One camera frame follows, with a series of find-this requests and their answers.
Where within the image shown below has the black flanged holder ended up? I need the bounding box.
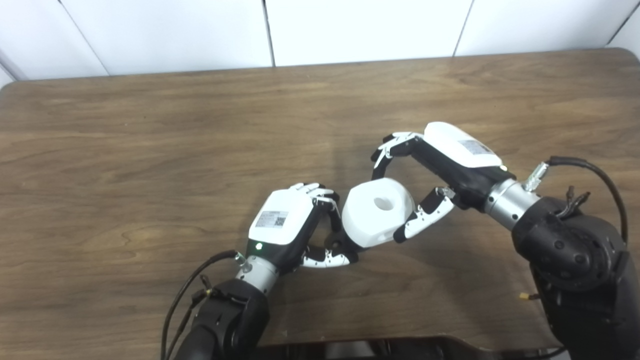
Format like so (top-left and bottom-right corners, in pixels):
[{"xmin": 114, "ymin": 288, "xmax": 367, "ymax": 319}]
[{"xmin": 324, "ymin": 231, "xmax": 362, "ymax": 264}]

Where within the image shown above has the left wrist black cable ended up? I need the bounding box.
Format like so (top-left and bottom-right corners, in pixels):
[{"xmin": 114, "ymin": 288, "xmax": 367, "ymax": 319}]
[{"xmin": 160, "ymin": 250, "xmax": 246, "ymax": 360}]

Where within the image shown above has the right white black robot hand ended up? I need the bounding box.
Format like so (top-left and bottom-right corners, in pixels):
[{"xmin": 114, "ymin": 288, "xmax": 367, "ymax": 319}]
[{"xmin": 371, "ymin": 121, "xmax": 517, "ymax": 244}]

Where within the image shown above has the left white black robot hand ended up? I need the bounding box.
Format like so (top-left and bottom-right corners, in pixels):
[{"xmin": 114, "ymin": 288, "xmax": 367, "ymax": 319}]
[{"xmin": 245, "ymin": 182, "xmax": 358, "ymax": 275}]

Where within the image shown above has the round white plastic piece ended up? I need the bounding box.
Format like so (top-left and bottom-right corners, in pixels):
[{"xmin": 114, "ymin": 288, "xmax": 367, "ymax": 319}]
[{"xmin": 341, "ymin": 178, "xmax": 416, "ymax": 250}]

